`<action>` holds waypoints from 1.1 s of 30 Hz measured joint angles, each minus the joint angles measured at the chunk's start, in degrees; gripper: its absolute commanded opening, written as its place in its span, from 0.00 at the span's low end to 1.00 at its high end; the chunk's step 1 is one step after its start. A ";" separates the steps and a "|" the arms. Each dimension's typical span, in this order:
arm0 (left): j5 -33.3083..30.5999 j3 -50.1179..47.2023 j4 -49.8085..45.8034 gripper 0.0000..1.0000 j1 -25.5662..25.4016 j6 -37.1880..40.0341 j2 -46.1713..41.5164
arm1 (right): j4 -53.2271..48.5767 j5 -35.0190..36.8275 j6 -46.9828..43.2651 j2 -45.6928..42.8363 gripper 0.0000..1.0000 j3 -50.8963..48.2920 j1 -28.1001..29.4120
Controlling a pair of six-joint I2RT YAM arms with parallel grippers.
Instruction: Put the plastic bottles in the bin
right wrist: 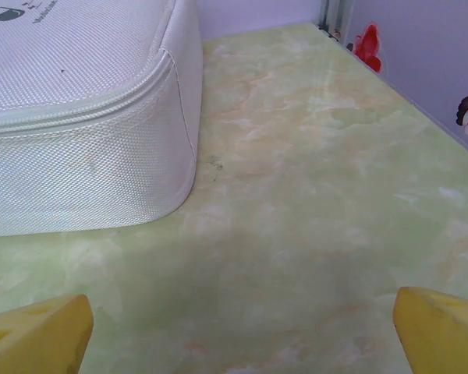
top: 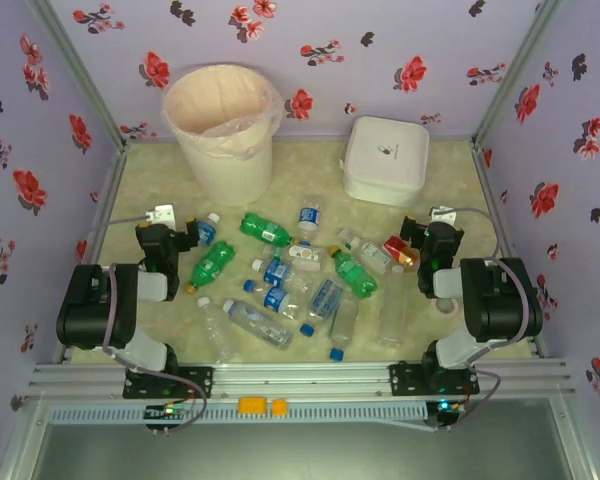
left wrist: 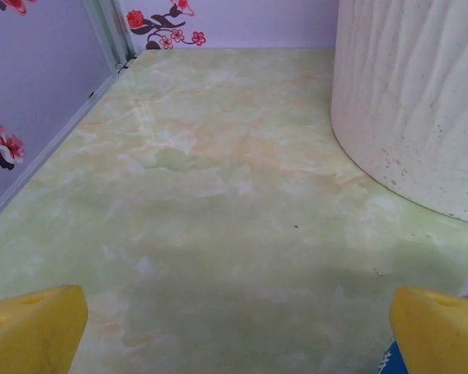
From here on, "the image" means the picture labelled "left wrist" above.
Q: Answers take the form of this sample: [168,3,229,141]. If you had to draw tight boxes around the aluminium frame post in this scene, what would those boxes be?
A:
[81,0,137,77]

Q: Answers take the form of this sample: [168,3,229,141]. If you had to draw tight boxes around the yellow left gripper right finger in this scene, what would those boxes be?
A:
[388,287,468,374]

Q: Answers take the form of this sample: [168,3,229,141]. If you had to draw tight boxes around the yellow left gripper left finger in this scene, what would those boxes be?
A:
[0,284,90,374]

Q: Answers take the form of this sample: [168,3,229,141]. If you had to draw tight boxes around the cream ribbed waste bin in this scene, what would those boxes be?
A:
[330,0,468,227]

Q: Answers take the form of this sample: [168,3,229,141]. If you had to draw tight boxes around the aluminium side rail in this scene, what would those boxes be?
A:
[0,50,138,231]

